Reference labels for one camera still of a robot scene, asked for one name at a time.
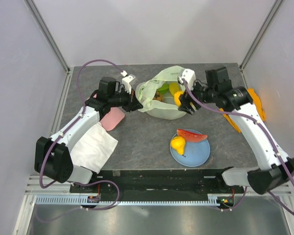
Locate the yellow fake lemon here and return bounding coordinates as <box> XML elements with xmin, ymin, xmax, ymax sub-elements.
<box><xmin>173</xmin><ymin>91</ymin><xmax>184</xmax><ymax>107</ymax></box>

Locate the pale green plastic bag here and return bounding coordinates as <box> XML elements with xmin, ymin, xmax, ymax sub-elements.
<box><xmin>135</xmin><ymin>66</ymin><xmax>186</xmax><ymax>120</ymax></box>

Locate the red fake watermelon slice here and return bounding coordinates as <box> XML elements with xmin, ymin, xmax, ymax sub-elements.
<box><xmin>177</xmin><ymin>129</ymin><xmax>208</xmax><ymax>143</ymax></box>

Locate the yellow fake pear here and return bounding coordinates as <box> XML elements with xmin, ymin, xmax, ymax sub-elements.
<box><xmin>171</xmin><ymin>136</ymin><xmax>186</xmax><ymax>155</ymax></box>

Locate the yellow green fake starfruit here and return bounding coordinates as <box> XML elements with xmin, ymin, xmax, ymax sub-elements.
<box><xmin>169</xmin><ymin>82</ymin><xmax>180</xmax><ymax>96</ymax></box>

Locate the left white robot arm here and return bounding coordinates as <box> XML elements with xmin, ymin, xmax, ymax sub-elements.
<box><xmin>34</xmin><ymin>74</ymin><xmax>143</xmax><ymax>184</ymax></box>

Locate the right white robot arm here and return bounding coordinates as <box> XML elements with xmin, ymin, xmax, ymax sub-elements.
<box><xmin>177</xmin><ymin>67</ymin><xmax>294</xmax><ymax>194</ymax></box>

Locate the brown fake walnut cluster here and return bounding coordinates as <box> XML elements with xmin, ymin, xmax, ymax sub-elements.
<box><xmin>153</xmin><ymin>91</ymin><xmax>163</xmax><ymax>102</ymax></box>

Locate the pink cloth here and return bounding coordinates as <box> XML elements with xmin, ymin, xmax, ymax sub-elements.
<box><xmin>88</xmin><ymin>107</ymin><xmax>125</xmax><ymax>132</ymax></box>

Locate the blue plastic plate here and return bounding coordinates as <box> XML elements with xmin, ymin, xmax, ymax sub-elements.
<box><xmin>170</xmin><ymin>129</ymin><xmax>211</xmax><ymax>167</ymax></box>

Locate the white cloth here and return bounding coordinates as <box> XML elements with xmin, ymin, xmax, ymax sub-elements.
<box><xmin>71</xmin><ymin>122</ymin><xmax>118</xmax><ymax>173</ymax></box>

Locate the orange cloth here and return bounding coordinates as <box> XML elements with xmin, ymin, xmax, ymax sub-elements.
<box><xmin>223</xmin><ymin>88</ymin><xmax>266</xmax><ymax>133</ymax></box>

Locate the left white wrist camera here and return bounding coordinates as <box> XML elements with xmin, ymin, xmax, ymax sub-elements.
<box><xmin>121</xmin><ymin>70</ymin><xmax>138</xmax><ymax>94</ymax></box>

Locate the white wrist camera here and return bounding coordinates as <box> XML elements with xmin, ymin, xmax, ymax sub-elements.
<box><xmin>177</xmin><ymin>69</ymin><xmax>196</xmax><ymax>89</ymax></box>
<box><xmin>121</xmin><ymin>70</ymin><xmax>138</xmax><ymax>94</ymax></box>

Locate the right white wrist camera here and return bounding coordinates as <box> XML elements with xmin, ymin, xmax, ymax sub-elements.
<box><xmin>177</xmin><ymin>69</ymin><xmax>196</xmax><ymax>89</ymax></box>

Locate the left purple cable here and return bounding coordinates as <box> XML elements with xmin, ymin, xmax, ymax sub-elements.
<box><xmin>39</xmin><ymin>58</ymin><xmax>124</xmax><ymax>222</ymax></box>

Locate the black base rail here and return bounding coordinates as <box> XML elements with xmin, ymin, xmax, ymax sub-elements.
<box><xmin>70</xmin><ymin>169</ymin><xmax>244</xmax><ymax>202</ymax></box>

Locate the white slotted cable duct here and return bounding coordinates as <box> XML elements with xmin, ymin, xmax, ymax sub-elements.
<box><xmin>36</xmin><ymin>195</ymin><xmax>221</xmax><ymax>207</ymax></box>

